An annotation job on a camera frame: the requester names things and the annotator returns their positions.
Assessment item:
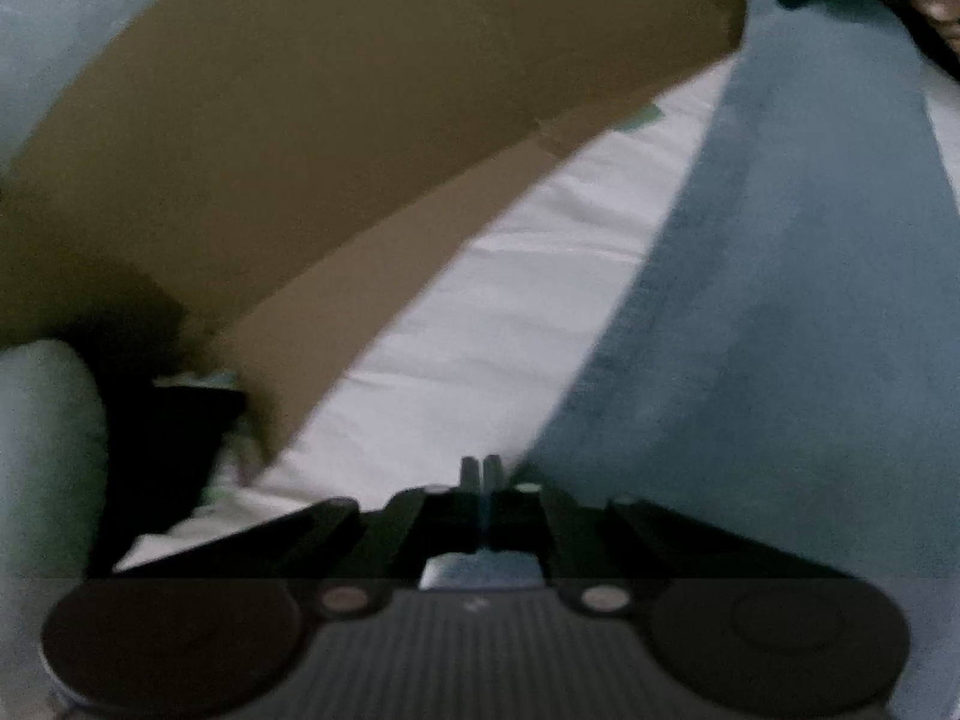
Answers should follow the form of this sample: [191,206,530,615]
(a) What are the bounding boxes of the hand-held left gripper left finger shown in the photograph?
[112,456,481,614]

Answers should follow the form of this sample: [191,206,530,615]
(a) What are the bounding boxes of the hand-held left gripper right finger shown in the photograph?
[484,456,848,614]

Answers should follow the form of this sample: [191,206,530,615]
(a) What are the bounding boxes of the blue denim pants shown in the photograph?
[420,0,960,592]

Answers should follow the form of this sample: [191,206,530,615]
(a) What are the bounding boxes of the cream bear printed bedsheet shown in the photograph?
[112,60,743,572]

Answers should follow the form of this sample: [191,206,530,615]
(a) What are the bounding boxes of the pale grey padded panel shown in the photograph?
[0,0,248,181]

